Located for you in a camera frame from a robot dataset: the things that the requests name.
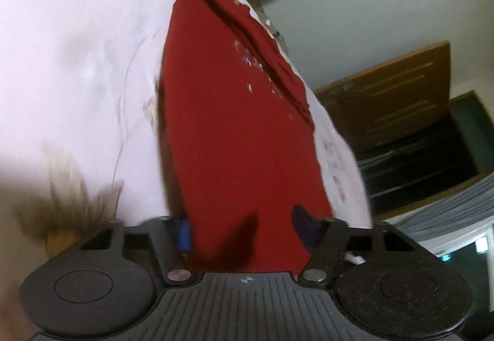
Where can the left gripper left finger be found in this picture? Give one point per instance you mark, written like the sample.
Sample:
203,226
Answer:
163,237

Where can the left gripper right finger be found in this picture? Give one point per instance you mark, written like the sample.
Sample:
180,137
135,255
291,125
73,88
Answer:
325,240

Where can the red knitted garment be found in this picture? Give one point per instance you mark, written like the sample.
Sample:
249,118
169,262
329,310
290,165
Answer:
241,138

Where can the brown wooden door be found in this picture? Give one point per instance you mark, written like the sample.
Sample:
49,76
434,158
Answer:
392,99

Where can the white floral bed sheet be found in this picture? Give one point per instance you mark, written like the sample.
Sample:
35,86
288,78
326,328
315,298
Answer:
78,110

